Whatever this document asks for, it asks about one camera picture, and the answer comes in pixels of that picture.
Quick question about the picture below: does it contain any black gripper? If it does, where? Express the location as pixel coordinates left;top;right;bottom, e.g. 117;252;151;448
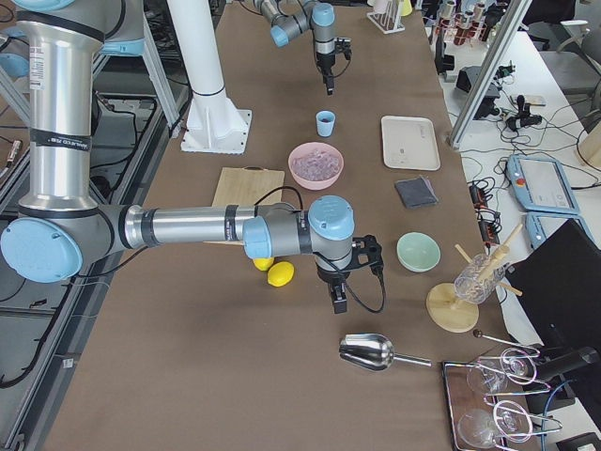
316;265;350;314
316;54;336;95

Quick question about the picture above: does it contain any white wire cup rack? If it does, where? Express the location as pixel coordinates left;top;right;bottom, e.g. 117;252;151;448
367;0;405;35

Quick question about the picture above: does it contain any green bowl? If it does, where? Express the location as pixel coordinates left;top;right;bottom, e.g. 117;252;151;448
396;232;441;272

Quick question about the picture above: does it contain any pink cup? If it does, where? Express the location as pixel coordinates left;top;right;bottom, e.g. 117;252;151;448
373;0;389;14

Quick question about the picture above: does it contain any yellow lemon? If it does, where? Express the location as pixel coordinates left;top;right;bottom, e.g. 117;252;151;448
267;261;295;288
253;257;274;272

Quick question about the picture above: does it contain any clear ice cubes pile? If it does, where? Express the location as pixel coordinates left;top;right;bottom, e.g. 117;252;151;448
292;149;342;181

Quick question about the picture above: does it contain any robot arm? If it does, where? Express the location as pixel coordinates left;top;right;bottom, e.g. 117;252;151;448
252;0;337;95
1;1;358;314

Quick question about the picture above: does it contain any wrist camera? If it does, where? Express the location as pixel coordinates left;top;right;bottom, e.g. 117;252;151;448
335;37;352;61
347;235;384;276

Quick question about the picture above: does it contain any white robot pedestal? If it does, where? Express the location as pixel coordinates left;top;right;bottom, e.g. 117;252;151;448
168;0;252;155

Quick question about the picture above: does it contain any pink bowl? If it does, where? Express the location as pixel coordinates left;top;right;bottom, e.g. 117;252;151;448
288;142;344;191

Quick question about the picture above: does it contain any wine glass rack tray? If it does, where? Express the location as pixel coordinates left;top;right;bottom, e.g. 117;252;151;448
441;346;562;450

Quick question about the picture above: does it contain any clear glass on stand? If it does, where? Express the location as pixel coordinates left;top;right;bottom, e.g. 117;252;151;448
454;254;505;304

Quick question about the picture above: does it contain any teach pendant tablet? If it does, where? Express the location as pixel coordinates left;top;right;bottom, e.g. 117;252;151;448
506;155;580;214
525;211;593;250

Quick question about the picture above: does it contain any yellow cup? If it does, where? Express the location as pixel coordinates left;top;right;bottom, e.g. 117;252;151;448
399;0;413;17

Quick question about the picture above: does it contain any wooden cutting board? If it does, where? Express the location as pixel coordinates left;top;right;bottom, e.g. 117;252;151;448
202;166;286;246

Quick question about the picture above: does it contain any cream rabbit tray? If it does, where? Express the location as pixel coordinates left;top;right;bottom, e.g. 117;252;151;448
380;116;440;171

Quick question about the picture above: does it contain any light blue cup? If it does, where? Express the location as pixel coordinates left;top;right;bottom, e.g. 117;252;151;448
316;110;336;137

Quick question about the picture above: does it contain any grey folded cloth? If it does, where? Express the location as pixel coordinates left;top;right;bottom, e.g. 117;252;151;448
394;176;439;209

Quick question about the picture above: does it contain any aluminium frame post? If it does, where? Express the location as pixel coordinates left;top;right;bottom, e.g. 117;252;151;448
448;0;532;149

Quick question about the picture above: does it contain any metal scoop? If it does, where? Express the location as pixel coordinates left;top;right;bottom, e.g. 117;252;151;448
339;333;432;371

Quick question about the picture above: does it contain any wooden stand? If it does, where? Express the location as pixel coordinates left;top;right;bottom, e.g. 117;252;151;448
426;224;523;333

